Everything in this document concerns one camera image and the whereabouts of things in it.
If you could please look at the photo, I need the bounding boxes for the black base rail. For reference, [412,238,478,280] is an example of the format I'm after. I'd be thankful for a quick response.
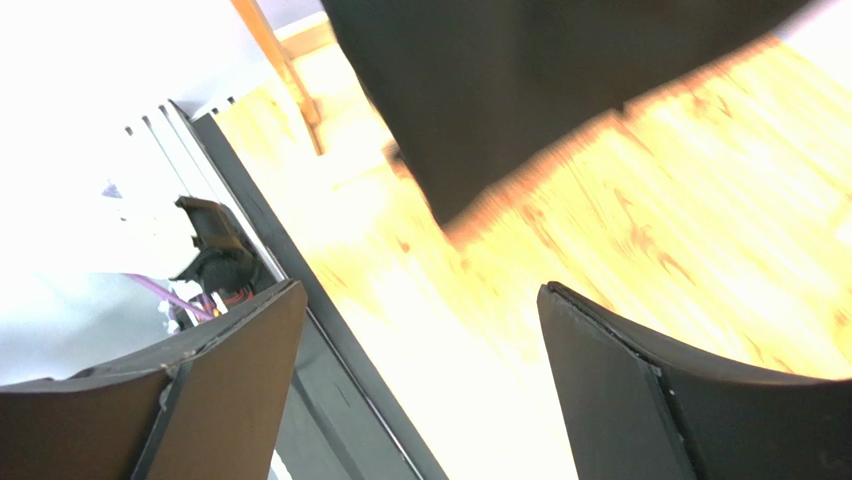
[169,99,447,480]

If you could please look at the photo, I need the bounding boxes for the wooden clothes rack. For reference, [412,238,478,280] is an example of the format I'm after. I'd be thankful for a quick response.
[229,0,401,161]

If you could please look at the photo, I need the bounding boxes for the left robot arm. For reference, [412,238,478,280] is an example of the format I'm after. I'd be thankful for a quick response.
[1,196,264,384]

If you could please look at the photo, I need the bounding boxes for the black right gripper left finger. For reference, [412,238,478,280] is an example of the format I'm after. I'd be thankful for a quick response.
[1,280,307,479]

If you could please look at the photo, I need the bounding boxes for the plain black trousers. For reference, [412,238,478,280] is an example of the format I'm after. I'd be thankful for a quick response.
[323,0,805,226]

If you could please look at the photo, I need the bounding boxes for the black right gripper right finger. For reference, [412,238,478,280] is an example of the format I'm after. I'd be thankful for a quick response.
[537,282,851,479]

